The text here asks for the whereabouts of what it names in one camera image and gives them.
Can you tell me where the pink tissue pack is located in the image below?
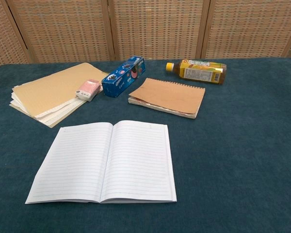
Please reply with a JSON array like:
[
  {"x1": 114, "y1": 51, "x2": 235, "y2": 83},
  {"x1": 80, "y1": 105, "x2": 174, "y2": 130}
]
[{"x1": 74, "y1": 79, "x2": 103, "y2": 102}]

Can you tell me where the brown spiral notebook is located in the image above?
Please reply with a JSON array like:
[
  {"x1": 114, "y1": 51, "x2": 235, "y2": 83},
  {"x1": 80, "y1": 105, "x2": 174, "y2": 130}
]
[{"x1": 128, "y1": 77, "x2": 206, "y2": 119}]

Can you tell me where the white lined notebook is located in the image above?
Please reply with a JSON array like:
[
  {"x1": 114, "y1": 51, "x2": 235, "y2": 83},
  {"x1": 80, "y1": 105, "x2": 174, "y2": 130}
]
[{"x1": 25, "y1": 120, "x2": 178, "y2": 204}]

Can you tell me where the tan large paper pad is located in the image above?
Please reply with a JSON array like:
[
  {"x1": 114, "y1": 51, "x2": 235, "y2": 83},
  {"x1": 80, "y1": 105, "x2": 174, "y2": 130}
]
[{"x1": 9, "y1": 62, "x2": 110, "y2": 128}]

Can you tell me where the yellow-capped tea bottle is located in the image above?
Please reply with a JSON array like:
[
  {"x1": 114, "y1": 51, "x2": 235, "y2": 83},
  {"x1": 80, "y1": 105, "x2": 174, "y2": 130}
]
[{"x1": 165, "y1": 59, "x2": 227, "y2": 85}]

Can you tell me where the teal table cloth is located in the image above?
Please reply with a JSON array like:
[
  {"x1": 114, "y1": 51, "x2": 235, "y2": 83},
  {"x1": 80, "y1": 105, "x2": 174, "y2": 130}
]
[{"x1": 0, "y1": 57, "x2": 291, "y2": 233}]

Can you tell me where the blue Oreo cookie box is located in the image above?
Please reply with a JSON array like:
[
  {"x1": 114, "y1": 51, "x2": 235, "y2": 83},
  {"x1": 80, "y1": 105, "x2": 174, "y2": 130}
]
[{"x1": 101, "y1": 56, "x2": 146, "y2": 99}]

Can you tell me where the woven rattan folding screen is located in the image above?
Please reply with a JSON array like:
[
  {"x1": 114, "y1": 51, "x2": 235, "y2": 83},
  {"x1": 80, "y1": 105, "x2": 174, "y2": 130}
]
[{"x1": 0, "y1": 0, "x2": 291, "y2": 71}]

